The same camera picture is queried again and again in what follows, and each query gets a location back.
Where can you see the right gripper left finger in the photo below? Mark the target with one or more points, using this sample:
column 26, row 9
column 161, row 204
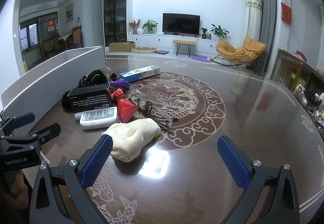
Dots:
column 47, row 203

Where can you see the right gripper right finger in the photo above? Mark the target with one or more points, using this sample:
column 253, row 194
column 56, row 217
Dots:
column 281, row 204

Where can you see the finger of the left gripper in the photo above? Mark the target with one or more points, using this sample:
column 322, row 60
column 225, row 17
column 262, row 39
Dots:
column 47, row 134
column 8, row 125

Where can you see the black printed box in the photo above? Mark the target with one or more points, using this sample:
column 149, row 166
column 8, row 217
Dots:
column 87, row 98

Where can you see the white card pack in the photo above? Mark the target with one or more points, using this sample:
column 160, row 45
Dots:
column 98, row 118

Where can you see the black beaded bag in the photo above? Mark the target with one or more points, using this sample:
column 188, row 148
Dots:
column 96, row 77

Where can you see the red gift pouch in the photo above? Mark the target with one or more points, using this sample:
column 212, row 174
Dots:
column 125, row 108

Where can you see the cream knitted glove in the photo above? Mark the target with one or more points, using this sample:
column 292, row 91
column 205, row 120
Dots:
column 130, row 138

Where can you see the purple rubber toy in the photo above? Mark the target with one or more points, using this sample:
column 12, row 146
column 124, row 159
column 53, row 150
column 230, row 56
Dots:
column 119, row 84

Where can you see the blue white carton box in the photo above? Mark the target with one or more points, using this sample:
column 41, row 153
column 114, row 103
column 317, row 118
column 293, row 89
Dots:
column 140, row 73

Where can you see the person's left hand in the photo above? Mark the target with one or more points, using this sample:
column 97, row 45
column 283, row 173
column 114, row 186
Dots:
column 14, row 191

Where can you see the grey partition board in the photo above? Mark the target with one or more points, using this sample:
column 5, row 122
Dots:
column 41, row 88

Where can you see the cardboard box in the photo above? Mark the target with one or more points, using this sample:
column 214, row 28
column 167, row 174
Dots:
column 122, row 46

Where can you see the wooden dining chair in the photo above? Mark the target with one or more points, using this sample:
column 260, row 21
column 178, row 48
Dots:
column 287, row 69

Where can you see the red flower vase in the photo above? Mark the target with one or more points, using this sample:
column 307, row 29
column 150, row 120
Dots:
column 134, row 24

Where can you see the green potted plant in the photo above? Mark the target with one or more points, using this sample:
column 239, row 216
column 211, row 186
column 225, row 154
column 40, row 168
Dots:
column 149, row 26

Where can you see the orange lounge chair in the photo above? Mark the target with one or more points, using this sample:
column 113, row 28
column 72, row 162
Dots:
column 228, row 55

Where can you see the dark display cabinet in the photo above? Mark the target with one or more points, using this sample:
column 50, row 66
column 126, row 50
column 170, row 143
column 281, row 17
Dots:
column 114, row 17

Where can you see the purple floor mat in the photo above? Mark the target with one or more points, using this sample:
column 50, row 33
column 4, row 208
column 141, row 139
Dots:
column 199, row 58

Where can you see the black flat television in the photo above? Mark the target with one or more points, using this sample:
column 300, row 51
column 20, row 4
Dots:
column 181, row 23

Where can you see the white tv cabinet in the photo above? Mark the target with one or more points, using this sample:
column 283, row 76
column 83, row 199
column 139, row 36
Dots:
column 173, row 42

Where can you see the large leafy potted plant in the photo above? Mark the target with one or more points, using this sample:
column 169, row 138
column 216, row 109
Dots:
column 219, row 32

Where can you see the white standing air conditioner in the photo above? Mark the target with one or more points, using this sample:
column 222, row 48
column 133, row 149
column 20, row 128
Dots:
column 253, row 18

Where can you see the grey curtain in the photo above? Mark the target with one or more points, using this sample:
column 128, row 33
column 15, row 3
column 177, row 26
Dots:
column 267, row 32

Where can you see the red wall hanging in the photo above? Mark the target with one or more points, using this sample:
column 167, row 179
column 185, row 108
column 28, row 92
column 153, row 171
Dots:
column 286, row 13

